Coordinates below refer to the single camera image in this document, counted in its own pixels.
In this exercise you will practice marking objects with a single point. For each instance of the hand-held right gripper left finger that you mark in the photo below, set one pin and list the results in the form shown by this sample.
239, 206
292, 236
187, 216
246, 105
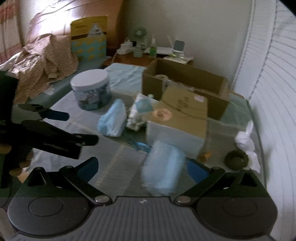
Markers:
89, 166

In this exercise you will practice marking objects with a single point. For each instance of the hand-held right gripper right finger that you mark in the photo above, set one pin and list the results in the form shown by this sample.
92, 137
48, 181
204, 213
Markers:
196, 171

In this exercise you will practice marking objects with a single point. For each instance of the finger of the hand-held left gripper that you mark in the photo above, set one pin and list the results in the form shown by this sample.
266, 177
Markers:
57, 115
69, 141

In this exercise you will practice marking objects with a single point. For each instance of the small orange soft piece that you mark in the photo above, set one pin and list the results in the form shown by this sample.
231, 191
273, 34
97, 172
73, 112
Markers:
205, 156

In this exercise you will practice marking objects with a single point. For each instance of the blue face mask pack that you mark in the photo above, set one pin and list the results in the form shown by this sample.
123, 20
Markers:
161, 166
112, 119

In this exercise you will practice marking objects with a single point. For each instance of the white patterned soft pack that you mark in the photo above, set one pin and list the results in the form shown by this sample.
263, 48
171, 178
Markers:
138, 111

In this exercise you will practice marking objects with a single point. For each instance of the cardboard box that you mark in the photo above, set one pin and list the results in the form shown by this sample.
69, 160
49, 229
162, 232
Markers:
173, 139
185, 78

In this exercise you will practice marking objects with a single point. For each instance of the person's left hand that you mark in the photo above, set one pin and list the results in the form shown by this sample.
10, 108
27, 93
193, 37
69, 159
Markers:
27, 158

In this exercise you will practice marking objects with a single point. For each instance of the green checked blanket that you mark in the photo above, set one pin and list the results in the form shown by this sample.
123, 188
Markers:
76, 129

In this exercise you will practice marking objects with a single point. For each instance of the dark fuzzy hair scrunchie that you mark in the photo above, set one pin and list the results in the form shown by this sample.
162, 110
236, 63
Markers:
231, 160

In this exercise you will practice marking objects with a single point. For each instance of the closed cardboard box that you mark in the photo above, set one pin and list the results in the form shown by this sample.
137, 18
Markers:
173, 139

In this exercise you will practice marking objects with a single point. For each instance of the clear jar with white lid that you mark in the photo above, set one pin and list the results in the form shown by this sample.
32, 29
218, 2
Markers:
91, 90

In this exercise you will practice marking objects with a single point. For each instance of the brown dotted cloth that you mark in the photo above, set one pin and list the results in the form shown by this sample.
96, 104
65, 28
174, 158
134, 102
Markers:
44, 62

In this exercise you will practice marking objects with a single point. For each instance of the blue plastic wrapper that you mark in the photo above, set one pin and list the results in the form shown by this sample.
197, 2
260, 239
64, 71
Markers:
141, 146

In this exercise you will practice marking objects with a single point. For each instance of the white knotted towel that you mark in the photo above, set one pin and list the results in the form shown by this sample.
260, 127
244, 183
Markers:
246, 141

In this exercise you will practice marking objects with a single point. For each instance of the light blue cloth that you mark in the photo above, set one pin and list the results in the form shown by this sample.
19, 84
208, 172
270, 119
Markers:
126, 75

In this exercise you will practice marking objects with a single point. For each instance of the pink patterned fabric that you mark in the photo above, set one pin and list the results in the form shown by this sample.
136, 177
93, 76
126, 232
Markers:
8, 30

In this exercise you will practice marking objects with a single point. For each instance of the yellow paper bag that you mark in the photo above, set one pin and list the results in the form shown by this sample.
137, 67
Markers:
89, 39

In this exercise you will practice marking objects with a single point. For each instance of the white power strip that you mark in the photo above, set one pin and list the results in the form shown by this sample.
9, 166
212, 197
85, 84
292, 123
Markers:
126, 48

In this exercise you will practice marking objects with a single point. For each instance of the brown wooden headboard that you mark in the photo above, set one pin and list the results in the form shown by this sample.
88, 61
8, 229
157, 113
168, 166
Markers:
69, 14

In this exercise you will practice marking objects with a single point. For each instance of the white louvred door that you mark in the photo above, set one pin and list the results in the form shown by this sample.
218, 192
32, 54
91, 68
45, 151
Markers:
275, 92

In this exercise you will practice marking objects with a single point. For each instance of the green bottle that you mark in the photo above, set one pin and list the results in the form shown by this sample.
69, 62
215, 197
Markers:
152, 50

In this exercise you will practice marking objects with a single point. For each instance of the small green desk fan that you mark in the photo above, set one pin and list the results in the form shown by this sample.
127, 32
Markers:
138, 32

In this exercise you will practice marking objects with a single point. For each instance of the white router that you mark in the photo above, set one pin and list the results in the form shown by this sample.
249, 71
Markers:
164, 50

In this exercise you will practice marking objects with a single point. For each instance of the small standing mirror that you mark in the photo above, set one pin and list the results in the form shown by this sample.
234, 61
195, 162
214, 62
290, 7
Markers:
179, 45

